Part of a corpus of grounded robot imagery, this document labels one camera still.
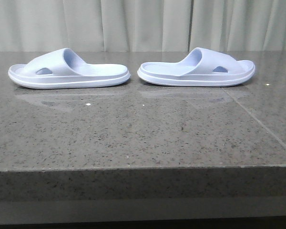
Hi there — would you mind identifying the pale green curtain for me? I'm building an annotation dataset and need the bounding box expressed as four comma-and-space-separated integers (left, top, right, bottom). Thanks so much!
0, 0, 286, 52

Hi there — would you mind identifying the light blue slipper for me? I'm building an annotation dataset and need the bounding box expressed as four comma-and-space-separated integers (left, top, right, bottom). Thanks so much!
137, 47, 255, 87
8, 48, 130, 89

